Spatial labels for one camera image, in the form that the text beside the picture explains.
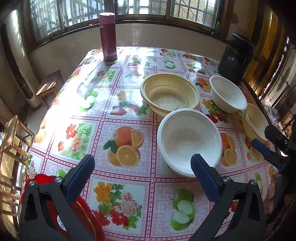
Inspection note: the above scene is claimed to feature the black cylindrical container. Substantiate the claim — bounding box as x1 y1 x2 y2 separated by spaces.
217 32 255 85

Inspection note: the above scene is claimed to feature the large barred window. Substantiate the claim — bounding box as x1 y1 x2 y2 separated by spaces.
21 0 225 49

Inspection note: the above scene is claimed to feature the white tower air conditioner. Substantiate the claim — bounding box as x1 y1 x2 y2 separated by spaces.
1 9 43 111

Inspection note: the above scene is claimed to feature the floral fruit tablecloth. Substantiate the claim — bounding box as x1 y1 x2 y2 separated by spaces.
25 47 276 240

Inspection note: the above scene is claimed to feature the small wooden stool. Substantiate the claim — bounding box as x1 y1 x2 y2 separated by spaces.
36 70 65 109

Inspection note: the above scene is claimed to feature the magenta thermos bottle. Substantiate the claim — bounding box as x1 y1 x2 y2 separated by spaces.
99 12 117 62

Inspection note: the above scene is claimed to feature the light wooden chair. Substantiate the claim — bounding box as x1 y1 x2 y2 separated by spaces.
1 116 36 239

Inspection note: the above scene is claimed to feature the large white disposable bowl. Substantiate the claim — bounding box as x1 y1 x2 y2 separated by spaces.
157 108 222 178

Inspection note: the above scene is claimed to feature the small white disposable bowl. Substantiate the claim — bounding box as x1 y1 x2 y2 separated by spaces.
209 75 247 113

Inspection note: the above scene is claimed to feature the small yellow plastic bowl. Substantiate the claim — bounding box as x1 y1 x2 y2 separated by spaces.
242 103 268 142

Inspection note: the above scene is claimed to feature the large yellow plastic bowl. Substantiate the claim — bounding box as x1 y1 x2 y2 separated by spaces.
140 73 200 116

